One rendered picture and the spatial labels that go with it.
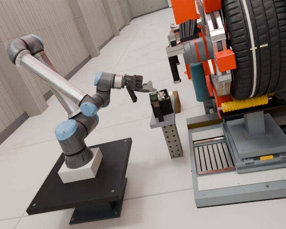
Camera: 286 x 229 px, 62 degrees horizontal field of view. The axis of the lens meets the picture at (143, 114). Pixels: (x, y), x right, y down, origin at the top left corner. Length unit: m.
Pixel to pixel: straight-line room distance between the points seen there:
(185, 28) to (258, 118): 0.75
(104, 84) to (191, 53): 0.53
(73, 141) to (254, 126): 1.14
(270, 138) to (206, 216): 0.62
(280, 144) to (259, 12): 0.80
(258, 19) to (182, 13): 0.81
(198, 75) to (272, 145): 0.61
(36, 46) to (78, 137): 0.62
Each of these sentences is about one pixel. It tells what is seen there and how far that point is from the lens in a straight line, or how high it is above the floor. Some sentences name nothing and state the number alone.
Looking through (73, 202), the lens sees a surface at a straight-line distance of 1.53.
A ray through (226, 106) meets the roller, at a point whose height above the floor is 0.53.
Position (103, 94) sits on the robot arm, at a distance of 1.48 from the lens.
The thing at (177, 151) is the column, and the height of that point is 0.06.
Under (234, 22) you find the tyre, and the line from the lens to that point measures 1.18.
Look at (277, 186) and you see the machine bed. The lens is 1.59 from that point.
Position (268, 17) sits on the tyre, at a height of 0.98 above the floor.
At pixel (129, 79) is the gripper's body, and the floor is 0.81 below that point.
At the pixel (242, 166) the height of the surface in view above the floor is 0.14.
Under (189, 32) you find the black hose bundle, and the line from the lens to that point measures 1.25.
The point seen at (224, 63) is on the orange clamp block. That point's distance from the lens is 1.14.
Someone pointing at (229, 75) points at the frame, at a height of 0.76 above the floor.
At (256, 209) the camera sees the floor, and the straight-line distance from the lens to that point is 1.58.
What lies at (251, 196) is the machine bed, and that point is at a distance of 1.57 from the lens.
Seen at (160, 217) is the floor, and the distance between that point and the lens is 1.62.
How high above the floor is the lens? 1.20
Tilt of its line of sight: 25 degrees down
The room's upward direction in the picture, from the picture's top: 19 degrees counter-clockwise
